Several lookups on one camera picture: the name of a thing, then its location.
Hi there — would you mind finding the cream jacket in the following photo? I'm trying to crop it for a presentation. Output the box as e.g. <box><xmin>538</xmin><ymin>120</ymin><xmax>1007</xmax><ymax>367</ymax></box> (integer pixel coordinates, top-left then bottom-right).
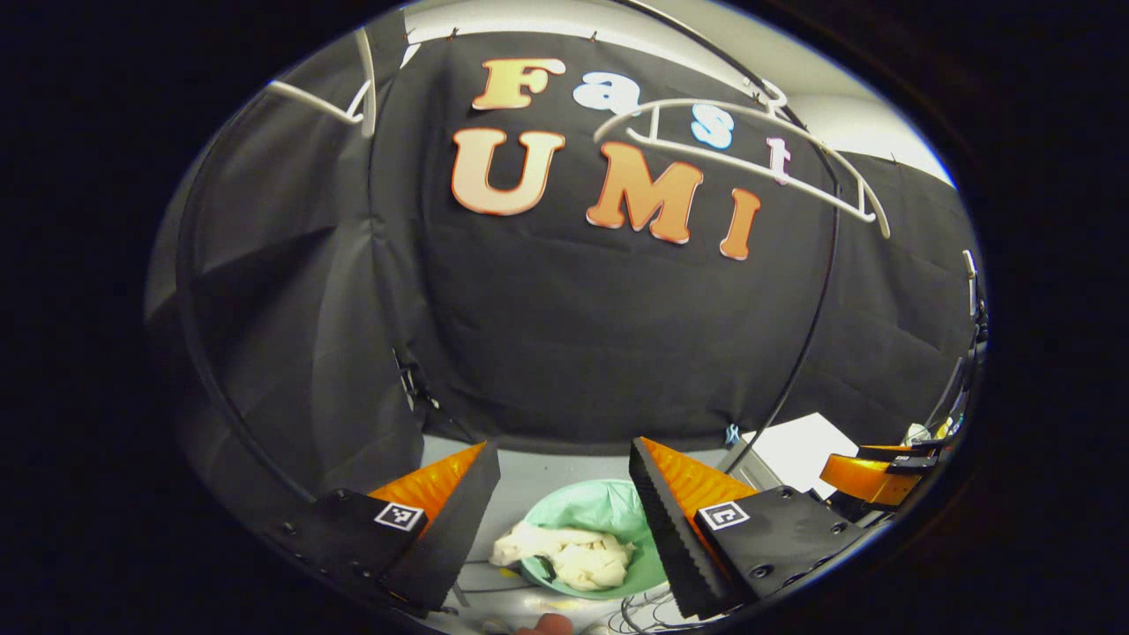
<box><xmin>490</xmin><ymin>520</ymin><xmax>638</xmax><ymax>592</ymax></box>

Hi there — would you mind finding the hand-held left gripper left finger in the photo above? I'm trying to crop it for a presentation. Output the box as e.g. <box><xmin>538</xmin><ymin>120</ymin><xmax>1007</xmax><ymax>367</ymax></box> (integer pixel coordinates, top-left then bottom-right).
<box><xmin>269</xmin><ymin>441</ymin><xmax>501</xmax><ymax>616</ymax></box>

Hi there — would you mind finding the green laundry hamper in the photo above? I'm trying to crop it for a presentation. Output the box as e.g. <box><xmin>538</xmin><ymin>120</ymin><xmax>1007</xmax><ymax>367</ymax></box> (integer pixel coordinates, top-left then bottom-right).
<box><xmin>519</xmin><ymin>479</ymin><xmax>671</xmax><ymax>601</ymax></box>

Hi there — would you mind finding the black backdrop cloth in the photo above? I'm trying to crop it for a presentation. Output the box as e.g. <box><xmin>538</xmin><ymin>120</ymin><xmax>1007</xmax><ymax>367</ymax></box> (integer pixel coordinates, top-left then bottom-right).
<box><xmin>146</xmin><ymin>9</ymin><xmax>984</xmax><ymax>504</ymax></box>

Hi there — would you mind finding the black clothes rack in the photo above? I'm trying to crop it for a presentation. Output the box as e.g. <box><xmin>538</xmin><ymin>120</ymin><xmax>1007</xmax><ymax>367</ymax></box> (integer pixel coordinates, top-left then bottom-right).
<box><xmin>175</xmin><ymin>0</ymin><xmax>843</xmax><ymax>508</ymax></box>

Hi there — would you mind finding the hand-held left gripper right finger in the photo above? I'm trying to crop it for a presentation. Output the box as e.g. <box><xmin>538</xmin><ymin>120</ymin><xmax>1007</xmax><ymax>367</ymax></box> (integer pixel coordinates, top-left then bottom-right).
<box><xmin>627</xmin><ymin>437</ymin><xmax>870</xmax><ymax>621</ymax></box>

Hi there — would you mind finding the white plastic hanger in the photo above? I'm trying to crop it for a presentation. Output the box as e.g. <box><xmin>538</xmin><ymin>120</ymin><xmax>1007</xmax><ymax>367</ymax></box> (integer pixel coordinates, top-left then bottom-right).
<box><xmin>265</xmin><ymin>26</ymin><xmax>380</xmax><ymax>138</ymax></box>

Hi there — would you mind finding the black cable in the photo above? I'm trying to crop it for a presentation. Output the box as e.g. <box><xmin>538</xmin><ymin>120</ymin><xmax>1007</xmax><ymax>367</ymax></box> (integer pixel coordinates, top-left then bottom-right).
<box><xmin>617</xmin><ymin>589</ymin><xmax>702</xmax><ymax>634</ymax></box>

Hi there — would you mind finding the metal backdrop stand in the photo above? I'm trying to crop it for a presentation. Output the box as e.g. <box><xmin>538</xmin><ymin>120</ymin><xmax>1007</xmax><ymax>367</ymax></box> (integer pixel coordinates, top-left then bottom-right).
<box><xmin>395</xmin><ymin>348</ymin><xmax>442</xmax><ymax>415</ymax></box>

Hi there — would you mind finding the white hanger with crossbar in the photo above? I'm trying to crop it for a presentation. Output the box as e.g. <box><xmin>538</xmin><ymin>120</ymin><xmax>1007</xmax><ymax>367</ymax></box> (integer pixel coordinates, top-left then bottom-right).
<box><xmin>593</xmin><ymin>78</ymin><xmax>892</xmax><ymax>241</ymax></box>

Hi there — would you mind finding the white panel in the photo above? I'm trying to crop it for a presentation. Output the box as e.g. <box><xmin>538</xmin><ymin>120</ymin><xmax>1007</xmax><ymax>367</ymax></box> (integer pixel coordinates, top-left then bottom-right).
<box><xmin>739</xmin><ymin>413</ymin><xmax>861</xmax><ymax>499</ymax></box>

